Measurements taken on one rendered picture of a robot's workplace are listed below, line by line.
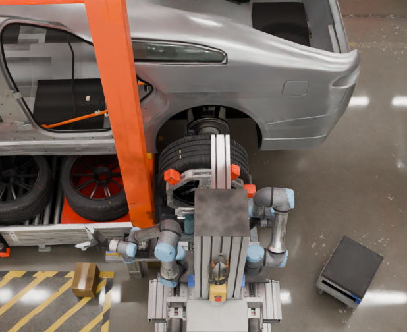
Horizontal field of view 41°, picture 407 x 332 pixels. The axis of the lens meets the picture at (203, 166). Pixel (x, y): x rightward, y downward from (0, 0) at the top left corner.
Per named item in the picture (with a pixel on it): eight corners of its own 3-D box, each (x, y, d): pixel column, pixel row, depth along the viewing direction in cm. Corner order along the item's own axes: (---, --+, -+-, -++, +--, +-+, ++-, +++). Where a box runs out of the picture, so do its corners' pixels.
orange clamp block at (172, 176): (180, 172, 377) (170, 167, 372) (180, 182, 373) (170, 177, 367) (173, 176, 381) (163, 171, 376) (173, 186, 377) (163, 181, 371)
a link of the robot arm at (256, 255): (244, 250, 362) (245, 241, 350) (265, 252, 361) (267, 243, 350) (243, 267, 355) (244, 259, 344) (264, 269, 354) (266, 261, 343)
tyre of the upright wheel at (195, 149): (249, 131, 381) (154, 136, 381) (252, 159, 368) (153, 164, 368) (245, 181, 436) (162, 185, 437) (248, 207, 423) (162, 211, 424)
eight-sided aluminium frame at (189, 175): (240, 207, 418) (245, 167, 373) (240, 214, 415) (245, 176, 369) (168, 209, 417) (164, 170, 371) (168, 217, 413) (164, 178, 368)
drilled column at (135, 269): (142, 266, 453) (137, 244, 418) (142, 278, 447) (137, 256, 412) (130, 267, 453) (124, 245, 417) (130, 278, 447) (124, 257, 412)
